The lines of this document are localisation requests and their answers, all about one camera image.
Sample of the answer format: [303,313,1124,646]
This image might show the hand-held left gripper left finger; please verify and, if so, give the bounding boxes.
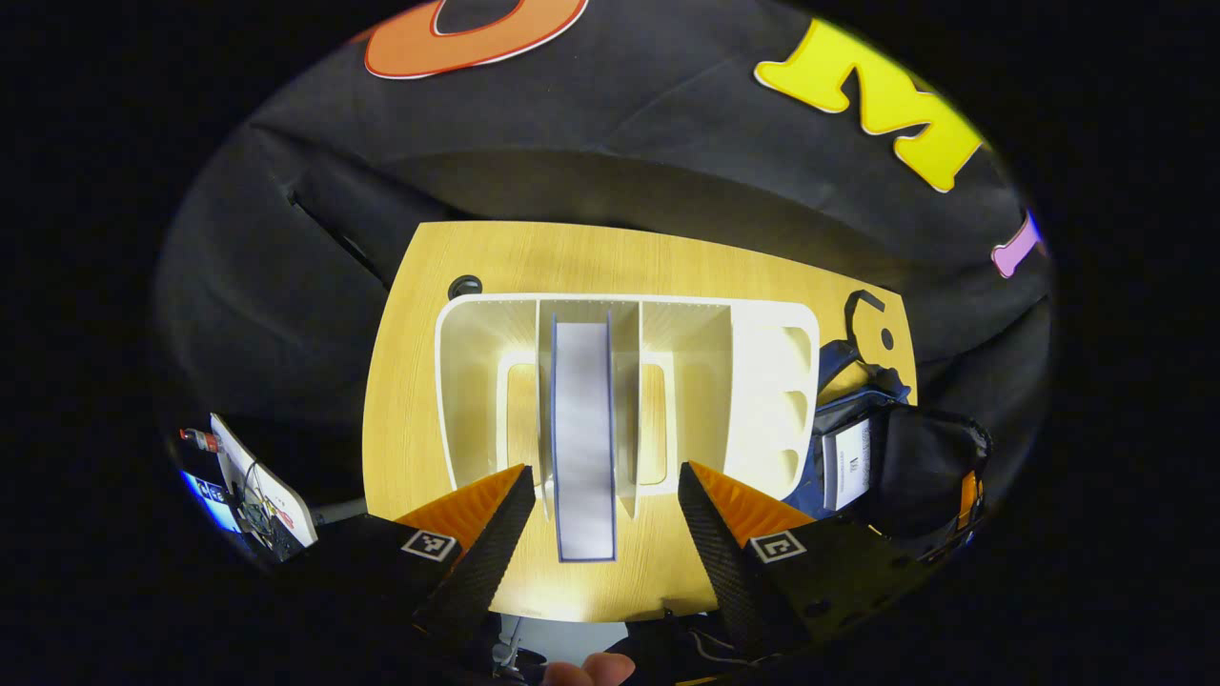
[286,464,538,649]

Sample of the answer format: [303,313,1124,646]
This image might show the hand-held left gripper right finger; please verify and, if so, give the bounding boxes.
[677,461,940,658]

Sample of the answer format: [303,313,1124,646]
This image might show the navy blue schoolbag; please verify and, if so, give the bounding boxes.
[782,289,994,549]

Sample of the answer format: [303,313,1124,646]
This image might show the white book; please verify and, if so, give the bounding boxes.
[823,417,874,513]
[550,321,618,563]

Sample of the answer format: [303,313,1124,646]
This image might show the white plastic bookshelf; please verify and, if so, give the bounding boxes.
[435,293,823,523]

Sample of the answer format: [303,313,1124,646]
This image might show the white side desk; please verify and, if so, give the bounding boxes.
[208,412,318,552]

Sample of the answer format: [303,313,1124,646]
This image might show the computer monitor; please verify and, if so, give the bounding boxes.
[179,470,245,536]

